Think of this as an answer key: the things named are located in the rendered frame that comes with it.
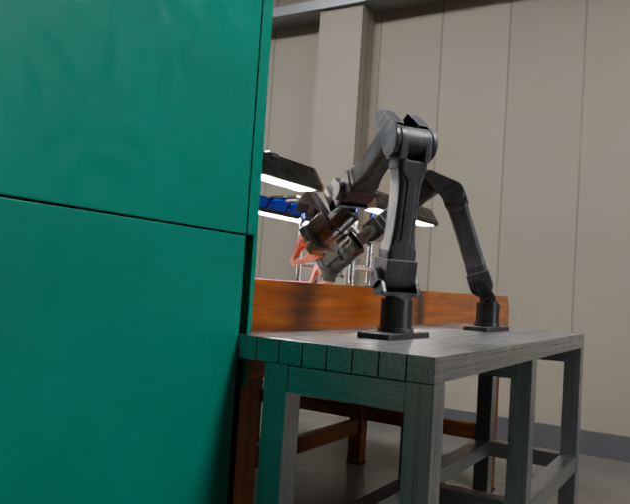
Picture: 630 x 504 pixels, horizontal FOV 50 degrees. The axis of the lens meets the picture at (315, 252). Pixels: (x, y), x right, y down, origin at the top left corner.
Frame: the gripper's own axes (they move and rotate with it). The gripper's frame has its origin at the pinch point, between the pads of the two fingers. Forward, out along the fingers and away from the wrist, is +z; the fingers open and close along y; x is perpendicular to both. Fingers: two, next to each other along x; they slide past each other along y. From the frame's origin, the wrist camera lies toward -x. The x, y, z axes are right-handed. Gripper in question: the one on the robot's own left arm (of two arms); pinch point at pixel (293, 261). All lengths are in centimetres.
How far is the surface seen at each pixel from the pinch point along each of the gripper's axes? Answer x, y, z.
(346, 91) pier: -157, -215, 10
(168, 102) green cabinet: -2, 68, -28
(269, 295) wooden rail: 16.5, 32.7, -7.1
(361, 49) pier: -171, -217, -13
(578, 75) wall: -73, -231, -90
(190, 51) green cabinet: -9, 64, -34
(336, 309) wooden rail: 18.4, 5.9, -5.4
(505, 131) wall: -76, -231, -44
